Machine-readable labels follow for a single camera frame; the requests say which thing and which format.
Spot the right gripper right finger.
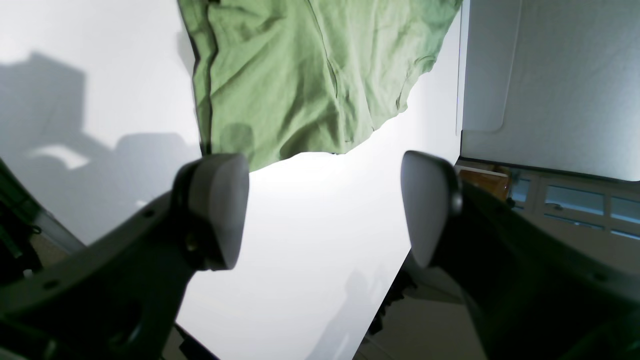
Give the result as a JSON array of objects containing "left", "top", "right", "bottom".
[{"left": 400, "top": 150, "right": 640, "bottom": 360}]

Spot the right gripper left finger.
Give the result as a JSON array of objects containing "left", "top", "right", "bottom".
[{"left": 0, "top": 153, "right": 250, "bottom": 360}]

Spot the green T-shirt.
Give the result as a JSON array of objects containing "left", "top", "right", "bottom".
[{"left": 177, "top": 0, "right": 463, "bottom": 171}]

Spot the white cabinet with glass doors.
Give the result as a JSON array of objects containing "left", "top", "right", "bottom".
[{"left": 457, "top": 159, "right": 640, "bottom": 241}]

